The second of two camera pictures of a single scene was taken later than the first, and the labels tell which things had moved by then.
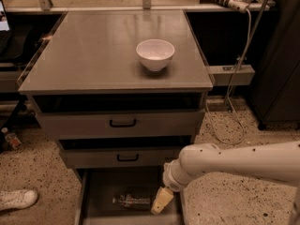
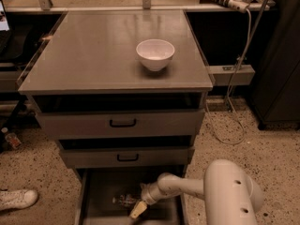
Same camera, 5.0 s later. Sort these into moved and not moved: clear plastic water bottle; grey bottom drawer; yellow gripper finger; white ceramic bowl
Moved: yellow gripper finger
Not moved: clear plastic water bottle; white ceramic bowl; grey bottom drawer
